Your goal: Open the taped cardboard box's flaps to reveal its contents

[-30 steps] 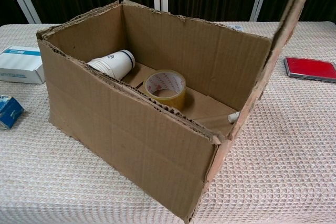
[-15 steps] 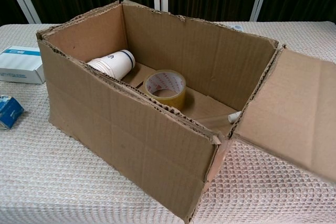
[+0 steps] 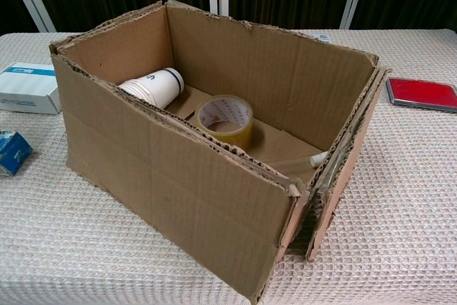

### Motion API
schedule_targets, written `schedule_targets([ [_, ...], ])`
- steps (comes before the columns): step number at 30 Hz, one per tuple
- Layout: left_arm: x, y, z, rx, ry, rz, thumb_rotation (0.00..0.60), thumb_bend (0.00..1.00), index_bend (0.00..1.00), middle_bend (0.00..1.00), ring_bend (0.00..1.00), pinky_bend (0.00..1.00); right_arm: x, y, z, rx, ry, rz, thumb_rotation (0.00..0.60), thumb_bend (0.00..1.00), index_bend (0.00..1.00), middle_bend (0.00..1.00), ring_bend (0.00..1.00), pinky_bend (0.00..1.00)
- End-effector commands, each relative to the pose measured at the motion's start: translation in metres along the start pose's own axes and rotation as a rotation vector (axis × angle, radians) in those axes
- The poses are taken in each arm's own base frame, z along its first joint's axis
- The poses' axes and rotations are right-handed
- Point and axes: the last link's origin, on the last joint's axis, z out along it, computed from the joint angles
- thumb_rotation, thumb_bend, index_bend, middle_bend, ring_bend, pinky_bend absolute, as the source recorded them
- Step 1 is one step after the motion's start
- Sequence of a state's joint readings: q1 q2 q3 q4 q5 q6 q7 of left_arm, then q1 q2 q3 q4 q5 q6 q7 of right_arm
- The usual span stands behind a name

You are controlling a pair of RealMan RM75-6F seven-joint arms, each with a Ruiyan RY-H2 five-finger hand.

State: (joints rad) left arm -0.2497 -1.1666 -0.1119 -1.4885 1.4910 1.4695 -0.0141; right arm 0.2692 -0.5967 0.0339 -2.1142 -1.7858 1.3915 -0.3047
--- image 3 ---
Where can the large cardboard box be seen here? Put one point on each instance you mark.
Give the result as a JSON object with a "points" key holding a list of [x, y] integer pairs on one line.
{"points": [[160, 183]]}

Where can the clear packing tape roll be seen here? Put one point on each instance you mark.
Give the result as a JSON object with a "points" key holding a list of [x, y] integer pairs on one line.
{"points": [[235, 133]]}

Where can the stack of paper cups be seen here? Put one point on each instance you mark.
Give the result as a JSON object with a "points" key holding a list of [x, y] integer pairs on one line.
{"points": [[157, 87]]}

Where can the small white tube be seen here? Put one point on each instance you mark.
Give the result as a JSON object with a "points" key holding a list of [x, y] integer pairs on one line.
{"points": [[317, 159]]}

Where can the small blue white pack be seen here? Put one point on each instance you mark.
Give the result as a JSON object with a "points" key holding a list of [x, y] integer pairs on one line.
{"points": [[321, 37]]}

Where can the red stamp pad case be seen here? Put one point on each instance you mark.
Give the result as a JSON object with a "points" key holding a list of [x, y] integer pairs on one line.
{"points": [[425, 94]]}

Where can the flat white blue box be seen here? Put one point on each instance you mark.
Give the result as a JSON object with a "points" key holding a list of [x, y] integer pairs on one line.
{"points": [[25, 87]]}

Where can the blue cookie package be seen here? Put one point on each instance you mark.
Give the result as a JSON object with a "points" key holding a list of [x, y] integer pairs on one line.
{"points": [[12, 151]]}

